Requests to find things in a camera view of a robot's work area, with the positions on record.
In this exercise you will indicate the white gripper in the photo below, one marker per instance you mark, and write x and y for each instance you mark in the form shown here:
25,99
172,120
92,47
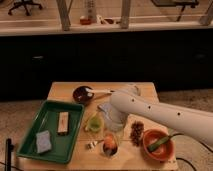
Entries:
114,121

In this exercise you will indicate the small orange apple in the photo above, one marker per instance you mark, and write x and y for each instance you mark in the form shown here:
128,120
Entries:
110,145

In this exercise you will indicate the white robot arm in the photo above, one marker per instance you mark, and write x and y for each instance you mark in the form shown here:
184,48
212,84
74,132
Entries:
195,123

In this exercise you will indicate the metal cup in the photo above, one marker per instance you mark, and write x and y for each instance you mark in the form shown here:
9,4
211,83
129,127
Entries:
110,153

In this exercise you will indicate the brown grape bunch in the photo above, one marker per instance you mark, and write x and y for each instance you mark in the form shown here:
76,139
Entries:
137,129

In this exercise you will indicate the green cucumber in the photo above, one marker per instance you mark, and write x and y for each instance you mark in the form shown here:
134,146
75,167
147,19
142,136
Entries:
154,146

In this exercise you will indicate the orange bowl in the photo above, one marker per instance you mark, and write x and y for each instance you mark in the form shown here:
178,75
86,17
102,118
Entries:
164,152

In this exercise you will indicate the white spoon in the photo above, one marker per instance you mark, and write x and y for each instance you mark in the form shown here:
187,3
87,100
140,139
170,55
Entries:
94,91

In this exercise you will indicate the dark red bowl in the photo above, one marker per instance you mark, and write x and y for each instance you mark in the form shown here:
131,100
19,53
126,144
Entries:
82,96

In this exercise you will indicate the wooden block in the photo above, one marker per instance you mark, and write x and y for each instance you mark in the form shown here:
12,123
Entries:
63,123

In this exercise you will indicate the green plastic tray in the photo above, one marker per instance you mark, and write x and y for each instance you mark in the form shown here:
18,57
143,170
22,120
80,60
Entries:
46,119

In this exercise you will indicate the blue sponge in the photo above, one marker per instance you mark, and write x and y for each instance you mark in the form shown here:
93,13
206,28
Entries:
43,142

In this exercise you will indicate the red object on shelf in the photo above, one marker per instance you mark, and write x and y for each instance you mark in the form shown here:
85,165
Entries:
85,21

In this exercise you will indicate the black office chair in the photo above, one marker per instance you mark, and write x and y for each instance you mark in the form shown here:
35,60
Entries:
24,3

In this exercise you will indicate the black stand post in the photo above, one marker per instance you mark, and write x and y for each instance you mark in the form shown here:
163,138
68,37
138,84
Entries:
8,151

